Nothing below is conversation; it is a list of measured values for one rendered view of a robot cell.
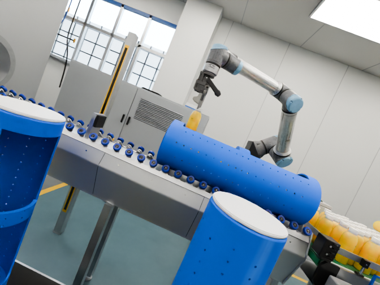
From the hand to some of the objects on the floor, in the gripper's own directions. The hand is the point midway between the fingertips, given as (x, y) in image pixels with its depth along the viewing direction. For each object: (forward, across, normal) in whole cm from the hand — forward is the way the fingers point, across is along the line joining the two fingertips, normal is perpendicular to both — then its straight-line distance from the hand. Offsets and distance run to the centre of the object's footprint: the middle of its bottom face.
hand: (199, 107), depth 117 cm
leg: (+135, -5, -28) cm, 138 cm away
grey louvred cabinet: (+136, -179, -105) cm, 248 cm away
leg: (+134, +9, -28) cm, 138 cm away
